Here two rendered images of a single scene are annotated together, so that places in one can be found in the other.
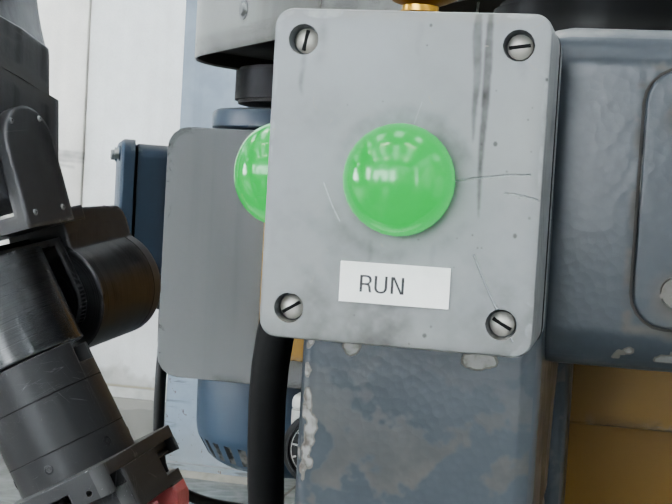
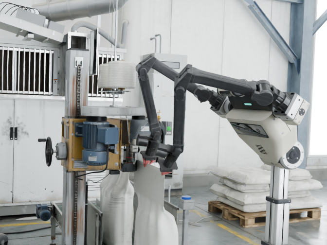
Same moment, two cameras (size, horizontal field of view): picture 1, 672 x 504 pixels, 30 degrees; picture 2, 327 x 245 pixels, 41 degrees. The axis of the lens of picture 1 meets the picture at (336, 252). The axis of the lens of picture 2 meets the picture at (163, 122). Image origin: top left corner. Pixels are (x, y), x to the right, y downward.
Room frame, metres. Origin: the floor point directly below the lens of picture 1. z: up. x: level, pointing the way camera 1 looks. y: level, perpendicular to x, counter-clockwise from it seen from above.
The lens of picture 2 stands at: (2.10, 2.25, 1.47)
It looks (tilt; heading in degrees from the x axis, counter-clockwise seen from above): 3 degrees down; 233
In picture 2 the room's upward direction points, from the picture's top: 2 degrees clockwise
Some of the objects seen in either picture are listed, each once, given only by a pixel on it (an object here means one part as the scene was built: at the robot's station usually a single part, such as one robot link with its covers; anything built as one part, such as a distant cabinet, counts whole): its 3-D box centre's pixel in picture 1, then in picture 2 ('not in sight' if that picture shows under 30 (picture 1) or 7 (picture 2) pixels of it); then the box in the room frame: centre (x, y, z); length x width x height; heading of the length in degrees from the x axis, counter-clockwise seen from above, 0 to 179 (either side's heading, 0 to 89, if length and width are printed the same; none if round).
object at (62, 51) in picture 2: not in sight; (73, 66); (-0.10, -2.42, 1.82); 0.51 x 0.27 x 0.71; 77
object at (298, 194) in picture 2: not in sight; (282, 189); (-2.73, -1.41, 0.32); 0.66 x 0.43 x 0.14; 77
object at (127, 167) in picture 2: not in sight; (127, 166); (0.62, -0.07, 1.04); 0.08 x 0.06 x 0.05; 167
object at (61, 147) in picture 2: not in sight; (60, 150); (1.00, -0.23, 1.14); 0.11 x 0.06 x 0.11; 77
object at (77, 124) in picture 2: not in sight; (86, 130); (0.91, -0.07, 1.27); 0.12 x 0.09 x 0.09; 167
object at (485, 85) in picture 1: (415, 181); (166, 128); (0.36, -0.02, 1.28); 0.08 x 0.05 x 0.09; 77
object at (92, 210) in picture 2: not in sight; (81, 222); (0.63, -0.66, 0.54); 1.05 x 0.02 x 0.41; 77
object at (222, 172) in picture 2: not in sight; (237, 171); (-2.15, -1.71, 0.56); 0.66 x 0.43 x 0.15; 164
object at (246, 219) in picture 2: not in sight; (263, 209); (-2.41, -1.46, 0.07); 1.20 x 0.82 x 0.14; 169
